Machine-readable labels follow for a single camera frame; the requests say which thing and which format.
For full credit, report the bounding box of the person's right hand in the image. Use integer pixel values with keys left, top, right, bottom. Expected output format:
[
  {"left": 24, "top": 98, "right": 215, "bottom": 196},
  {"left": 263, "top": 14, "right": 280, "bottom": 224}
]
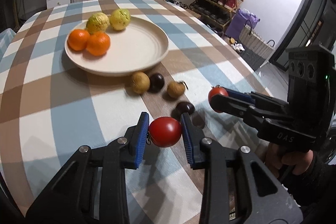
[{"left": 265, "top": 143, "right": 314, "bottom": 177}]

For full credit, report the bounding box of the yellow-green guava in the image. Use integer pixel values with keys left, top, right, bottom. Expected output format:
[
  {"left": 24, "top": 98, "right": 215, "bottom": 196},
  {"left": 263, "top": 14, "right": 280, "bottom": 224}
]
[{"left": 85, "top": 12, "right": 109, "bottom": 34}]

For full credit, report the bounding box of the purple bag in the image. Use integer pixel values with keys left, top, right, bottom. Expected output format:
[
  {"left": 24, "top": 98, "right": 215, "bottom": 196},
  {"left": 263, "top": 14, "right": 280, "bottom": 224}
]
[{"left": 226, "top": 9, "right": 260, "bottom": 40}]

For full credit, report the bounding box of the orange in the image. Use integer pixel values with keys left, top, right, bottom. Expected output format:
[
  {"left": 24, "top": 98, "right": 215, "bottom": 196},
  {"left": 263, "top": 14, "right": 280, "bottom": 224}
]
[
  {"left": 67, "top": 29, "right": 90, "bottom": 51},
  {"left": 86, "top": 31, "right": 110, "bottom": 56}
]

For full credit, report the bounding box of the small red tomato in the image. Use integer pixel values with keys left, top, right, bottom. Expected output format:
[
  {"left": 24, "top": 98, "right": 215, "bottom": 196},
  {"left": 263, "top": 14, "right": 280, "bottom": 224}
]
[{"left": 208, "top": 85, "right": 229, "bottom": 113}]

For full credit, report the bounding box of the dark plum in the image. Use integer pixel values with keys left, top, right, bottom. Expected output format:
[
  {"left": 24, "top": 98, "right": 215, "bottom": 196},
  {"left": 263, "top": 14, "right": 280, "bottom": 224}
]
[
  {"left": 173, "top": 101, "right": 195, "bottom": 119},
  {"left": 149, "top": 73, "right": 165, "bottom": 93}
]

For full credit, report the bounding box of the black camera module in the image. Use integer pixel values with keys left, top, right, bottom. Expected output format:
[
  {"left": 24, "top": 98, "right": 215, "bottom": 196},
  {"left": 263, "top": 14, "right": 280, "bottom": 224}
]
[{"left": 286, "top": 43, "right": 336, "bottom": 119}]

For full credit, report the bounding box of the yellow guava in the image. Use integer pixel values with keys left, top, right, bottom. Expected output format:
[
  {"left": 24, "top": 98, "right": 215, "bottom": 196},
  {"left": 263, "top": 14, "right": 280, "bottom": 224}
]
[{"left": 109, "top": 9, "right": 131, "bottom": 31}]

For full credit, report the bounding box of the tan pear-like fruit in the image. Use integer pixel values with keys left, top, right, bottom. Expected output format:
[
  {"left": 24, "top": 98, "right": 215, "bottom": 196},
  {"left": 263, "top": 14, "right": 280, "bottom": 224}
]
[{"left": 131, "top": 72, "right": 150, "bottom": 94}]

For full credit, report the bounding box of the red tomato with stem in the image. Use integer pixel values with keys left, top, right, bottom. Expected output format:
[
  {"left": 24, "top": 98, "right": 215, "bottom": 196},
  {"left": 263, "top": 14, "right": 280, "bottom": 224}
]
[{"left": 148, "top": 117, "right": 182, "bottom": 148}]

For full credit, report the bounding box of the large cream plate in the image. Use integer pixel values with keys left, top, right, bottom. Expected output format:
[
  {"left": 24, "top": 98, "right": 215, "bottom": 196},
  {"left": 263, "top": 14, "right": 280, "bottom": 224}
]
[{"left": 64, "top": 17, "right": 169, "bottom": 77}]

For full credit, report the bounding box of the woven laundry basket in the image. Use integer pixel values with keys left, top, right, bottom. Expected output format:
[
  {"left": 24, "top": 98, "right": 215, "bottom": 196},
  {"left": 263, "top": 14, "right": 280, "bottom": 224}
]
[{"left": 239, "top": 20, "right": 275, "bottom": 59}]

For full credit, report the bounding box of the brown wrinkled fruit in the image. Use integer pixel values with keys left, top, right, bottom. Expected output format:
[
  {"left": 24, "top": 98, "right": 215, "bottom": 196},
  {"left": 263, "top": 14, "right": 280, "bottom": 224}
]
[{"left": 167, "top": 81, "right": 189, "bottom": 99}]

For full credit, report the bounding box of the blue checkered side tablecloth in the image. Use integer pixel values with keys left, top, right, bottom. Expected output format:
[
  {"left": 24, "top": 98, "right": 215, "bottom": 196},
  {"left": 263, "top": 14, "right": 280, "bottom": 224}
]
[{"left": 0, "top": 28, "right": 16, "bottom": 59}]

